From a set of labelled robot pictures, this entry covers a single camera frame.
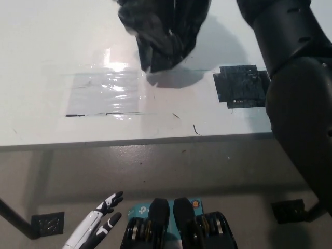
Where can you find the black plastic bag grey lining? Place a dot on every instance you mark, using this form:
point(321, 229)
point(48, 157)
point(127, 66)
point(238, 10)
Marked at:
point(166, 39)

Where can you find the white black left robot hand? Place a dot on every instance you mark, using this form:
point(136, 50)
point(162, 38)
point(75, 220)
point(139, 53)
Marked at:
point(88, 225)

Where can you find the black table leg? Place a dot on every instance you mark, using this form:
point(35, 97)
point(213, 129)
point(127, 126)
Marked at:
point(15, 216)

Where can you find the clear tape patch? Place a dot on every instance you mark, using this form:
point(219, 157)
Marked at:
point(103, 93)

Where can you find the black tape patch on table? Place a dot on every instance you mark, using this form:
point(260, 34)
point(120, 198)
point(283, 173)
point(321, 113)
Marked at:
point(238, 88)

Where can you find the thin black tape strip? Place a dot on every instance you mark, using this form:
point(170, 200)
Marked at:
point(75, 115)

